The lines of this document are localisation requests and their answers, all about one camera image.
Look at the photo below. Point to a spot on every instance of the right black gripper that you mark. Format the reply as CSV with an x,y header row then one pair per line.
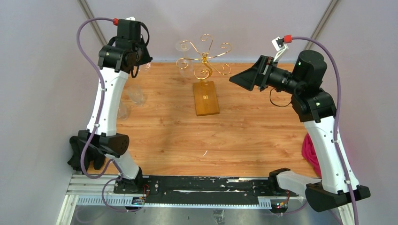
x,y
258,74

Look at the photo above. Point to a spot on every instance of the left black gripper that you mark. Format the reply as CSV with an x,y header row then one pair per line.
x,y
146,58

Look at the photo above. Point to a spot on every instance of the ribbed glass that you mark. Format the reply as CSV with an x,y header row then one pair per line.
x,y
136,95
122,113

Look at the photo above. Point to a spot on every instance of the wine glass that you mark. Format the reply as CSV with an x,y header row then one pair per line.
x,y
145,67
184,65

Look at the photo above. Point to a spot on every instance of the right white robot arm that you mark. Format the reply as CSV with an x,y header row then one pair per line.
x,y
316,109

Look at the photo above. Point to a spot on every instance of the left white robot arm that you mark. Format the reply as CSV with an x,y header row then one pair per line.
x,y
100,143

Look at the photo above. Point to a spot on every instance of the wooden rack base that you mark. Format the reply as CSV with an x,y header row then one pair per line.
x,y
205,99

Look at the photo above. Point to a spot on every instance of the pink cloth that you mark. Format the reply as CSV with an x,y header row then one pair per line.
x,y
309,154

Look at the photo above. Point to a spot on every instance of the black cloth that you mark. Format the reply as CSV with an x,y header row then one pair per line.
x,y
91,154

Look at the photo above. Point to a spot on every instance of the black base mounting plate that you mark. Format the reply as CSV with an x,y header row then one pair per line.
x,y
203,191

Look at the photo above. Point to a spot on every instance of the gold wire glass rack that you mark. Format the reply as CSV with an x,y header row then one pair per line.
x,y
205,59

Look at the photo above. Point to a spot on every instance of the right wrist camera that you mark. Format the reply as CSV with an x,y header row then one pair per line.
x,y
280,44

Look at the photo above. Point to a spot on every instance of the aluminium frame rail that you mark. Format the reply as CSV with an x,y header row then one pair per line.
x,y
93,202

